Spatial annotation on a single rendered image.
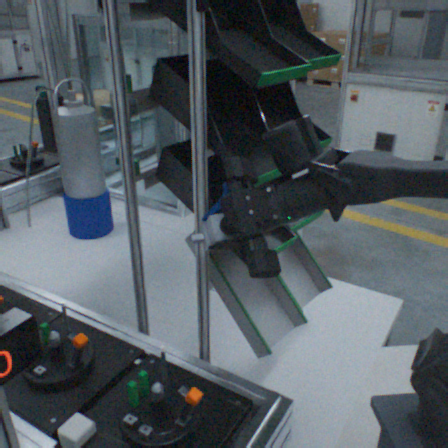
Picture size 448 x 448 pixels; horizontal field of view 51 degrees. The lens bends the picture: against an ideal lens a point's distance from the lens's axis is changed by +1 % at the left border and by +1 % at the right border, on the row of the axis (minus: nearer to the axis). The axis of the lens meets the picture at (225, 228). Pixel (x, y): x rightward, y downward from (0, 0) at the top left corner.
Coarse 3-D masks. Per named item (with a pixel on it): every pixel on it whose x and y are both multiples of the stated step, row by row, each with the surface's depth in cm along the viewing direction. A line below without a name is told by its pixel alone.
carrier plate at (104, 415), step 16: (144, 368) 93; (160, 368) 93; (176, 368) 93; (192, 384) 89; (208, 384) 89; (112, 400) 86; (208, 400) 86; (224, 400) 86; (240, 400) 86; (96, 416) 83; (112, 416) 83; (208, 416) 83; (224, 416) 83; (240, 416) 83; (96, 432) 80; (112, 432) 80; (208, 432) 80; (224, 432) 80
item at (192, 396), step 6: (180, 390) 75; (186, 390) 76; (192, 390) 74; (198, 390) 75; (186, 396) 74; (192, 396) 74; (198, 396) 74; (186, 402) 75; (192, 402) 74; (186, 408) 76; (192, 408) 77; (180, 414) 78; (186, 414) 77; (180, 420) 78
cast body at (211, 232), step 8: (216, 216) 72; (208, 224) 73; (216, 224) 72; (224, 224) 71; (200, 232) 77; (208, 232) 74; (216, 232) 71; (224, 232) 71; (232, 232) 71; (192, 240) 74; (200, 240) 75; (208, 240) 74; (216, 240) 71; (224, 240) 72; (208, 248) 74
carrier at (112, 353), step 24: (48, 336) 95; (96, 336) 102; (48, 360) 92; (96, 360) 95; (120, 360) 95; (24, 384) 90; (48, 384) 87; (72, 384) 89; (96, 384) 89; (24, 408) 84; (48, 408) 84; (72, 408) 84; (48, 432) 80
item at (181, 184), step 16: (176, 144) 92; (160, 160) 91; (176, 160) 88; (208, 160) 101; (160, 176) 93; (176, 176) 90; (192, 176) 87; (208, 176) 99; (224, 176) 99; (176, 192) 92; (192, 192) 88; (208, 192) 86; (192, 208) 90; (272, 240) 92; (288, 240) 90; (240, 256) 86
